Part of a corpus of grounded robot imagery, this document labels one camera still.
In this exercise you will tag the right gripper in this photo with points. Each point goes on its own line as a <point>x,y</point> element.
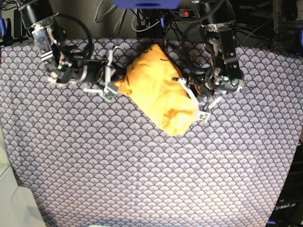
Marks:
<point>102,72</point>

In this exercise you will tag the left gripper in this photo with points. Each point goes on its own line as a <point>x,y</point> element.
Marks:
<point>204,98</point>

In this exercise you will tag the yellow T-shirt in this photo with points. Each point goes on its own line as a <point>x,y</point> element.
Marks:
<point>148,82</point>

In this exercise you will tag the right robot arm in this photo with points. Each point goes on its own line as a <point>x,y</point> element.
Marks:
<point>62,63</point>

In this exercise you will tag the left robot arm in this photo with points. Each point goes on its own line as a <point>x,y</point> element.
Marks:
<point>215,20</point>

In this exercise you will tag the red-black table clamp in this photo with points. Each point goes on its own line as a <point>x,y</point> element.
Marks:
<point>165,46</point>

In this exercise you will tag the black power strip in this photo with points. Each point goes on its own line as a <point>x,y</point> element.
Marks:
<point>186,13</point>

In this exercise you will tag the blue fan-patterned tablecloth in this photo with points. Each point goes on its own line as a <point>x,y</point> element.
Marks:
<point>88,161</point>

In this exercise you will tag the black OpenArm box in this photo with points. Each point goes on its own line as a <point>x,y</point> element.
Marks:
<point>288,211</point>

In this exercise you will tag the grey plastic bin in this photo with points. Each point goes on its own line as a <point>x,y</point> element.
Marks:
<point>18,207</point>

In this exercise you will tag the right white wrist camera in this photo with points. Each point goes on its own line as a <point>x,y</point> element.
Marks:
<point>109,92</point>

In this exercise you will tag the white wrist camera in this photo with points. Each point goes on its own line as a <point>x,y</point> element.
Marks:
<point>109,92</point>
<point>202,116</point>

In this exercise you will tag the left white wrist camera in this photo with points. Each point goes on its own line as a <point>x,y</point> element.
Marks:
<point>202,116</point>

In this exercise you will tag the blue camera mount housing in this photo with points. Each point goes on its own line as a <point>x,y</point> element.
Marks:
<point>147,4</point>

